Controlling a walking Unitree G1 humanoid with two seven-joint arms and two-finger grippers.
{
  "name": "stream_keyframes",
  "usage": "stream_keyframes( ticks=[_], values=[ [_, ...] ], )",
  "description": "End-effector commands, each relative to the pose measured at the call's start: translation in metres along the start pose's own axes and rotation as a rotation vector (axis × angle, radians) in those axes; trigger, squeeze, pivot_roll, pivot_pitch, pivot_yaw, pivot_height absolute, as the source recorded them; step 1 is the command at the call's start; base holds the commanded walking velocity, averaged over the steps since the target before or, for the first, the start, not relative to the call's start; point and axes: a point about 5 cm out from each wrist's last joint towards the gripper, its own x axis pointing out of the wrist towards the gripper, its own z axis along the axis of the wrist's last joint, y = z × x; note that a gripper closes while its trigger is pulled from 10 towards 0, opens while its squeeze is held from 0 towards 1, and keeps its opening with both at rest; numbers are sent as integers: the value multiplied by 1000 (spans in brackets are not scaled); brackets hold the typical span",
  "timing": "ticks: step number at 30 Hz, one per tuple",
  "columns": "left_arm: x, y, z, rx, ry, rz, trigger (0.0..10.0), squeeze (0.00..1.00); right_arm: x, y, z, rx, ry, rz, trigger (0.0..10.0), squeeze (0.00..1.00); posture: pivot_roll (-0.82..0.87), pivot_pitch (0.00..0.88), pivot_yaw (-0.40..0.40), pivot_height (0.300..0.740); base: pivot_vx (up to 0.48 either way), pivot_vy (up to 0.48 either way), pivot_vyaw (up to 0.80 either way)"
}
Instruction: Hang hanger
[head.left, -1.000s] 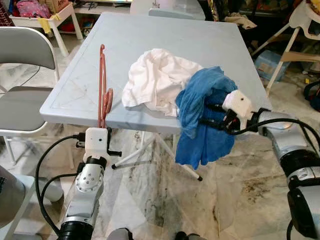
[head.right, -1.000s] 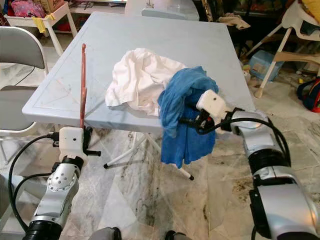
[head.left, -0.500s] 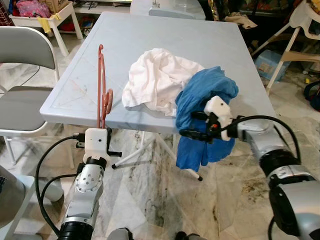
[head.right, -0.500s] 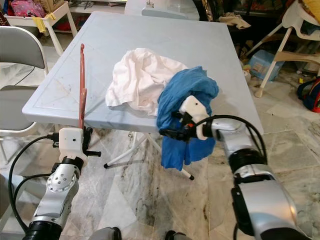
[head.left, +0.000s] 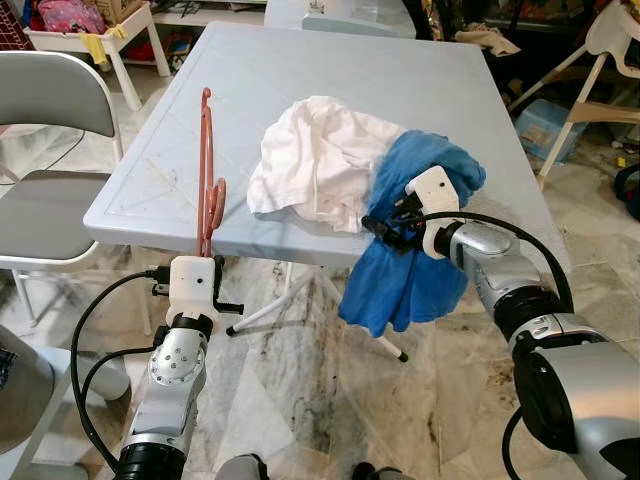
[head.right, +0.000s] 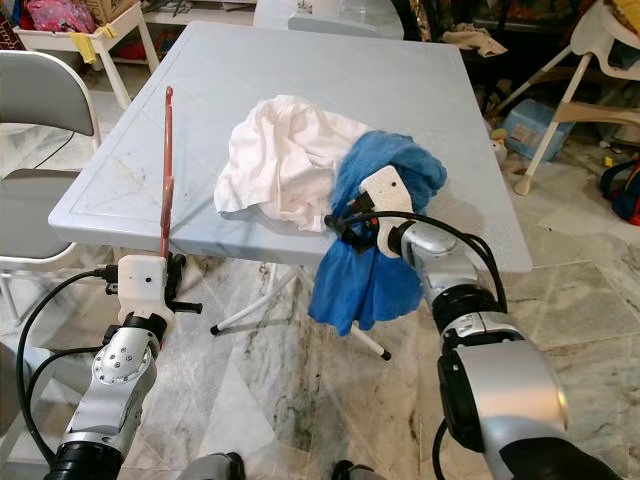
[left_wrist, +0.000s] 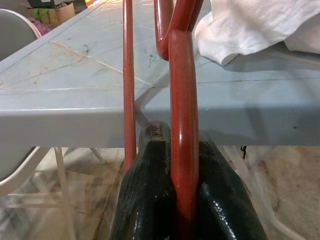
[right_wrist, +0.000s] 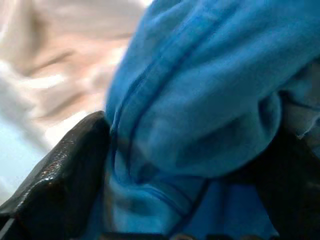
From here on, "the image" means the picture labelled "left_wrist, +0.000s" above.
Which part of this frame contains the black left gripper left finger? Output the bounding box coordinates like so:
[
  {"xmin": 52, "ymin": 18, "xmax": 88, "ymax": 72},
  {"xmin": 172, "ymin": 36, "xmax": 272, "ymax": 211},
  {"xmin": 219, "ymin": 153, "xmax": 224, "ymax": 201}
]
[{"xmin": 119, "ymin": 121, "xmax": 177, "ymax": 240}]

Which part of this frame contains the brown cardboard box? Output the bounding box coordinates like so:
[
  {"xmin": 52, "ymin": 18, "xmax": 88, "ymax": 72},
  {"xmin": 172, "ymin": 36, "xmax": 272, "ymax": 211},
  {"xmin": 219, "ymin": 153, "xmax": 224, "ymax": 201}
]
[{"xmin": 26, "ymin": 0, "xmax": 76, "ymax": 26}]

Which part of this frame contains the pink plastic hanger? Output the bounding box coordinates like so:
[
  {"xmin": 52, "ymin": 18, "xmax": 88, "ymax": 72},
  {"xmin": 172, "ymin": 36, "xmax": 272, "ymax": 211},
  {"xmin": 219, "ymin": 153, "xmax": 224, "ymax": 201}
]
[{"xmin": 122, "ymin": 0, "xmax": 212, "ymax": 240}]

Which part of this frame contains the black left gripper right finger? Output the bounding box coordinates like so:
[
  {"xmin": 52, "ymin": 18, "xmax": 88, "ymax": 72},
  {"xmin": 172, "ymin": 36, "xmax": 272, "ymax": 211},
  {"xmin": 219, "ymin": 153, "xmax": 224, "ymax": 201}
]
[{"xmin": 194, "ymin": 129, "xmax": 269, "ymax": 240}]

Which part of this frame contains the grey folding table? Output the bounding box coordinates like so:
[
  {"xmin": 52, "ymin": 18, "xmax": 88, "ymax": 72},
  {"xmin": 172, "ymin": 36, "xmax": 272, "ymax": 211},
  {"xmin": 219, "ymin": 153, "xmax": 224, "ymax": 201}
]
[{"xmin": 0, "ymin": 0, "xmax": 320, "ymax": 240}]

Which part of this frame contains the white towel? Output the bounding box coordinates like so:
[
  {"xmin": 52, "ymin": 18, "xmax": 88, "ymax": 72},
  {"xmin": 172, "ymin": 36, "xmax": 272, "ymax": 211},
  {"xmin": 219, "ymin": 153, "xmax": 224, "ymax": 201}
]
[{"xmin": 194, "ymin": 0, "xmax": 320, "ymax": 67}]

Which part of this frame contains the grey folding chair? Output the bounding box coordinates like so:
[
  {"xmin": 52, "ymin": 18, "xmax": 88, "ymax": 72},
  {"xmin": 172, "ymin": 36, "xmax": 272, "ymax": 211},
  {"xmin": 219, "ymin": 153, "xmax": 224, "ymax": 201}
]
[{"xmin": 0, "ymin": 8, "xmax": 43, "ymax": 188}]

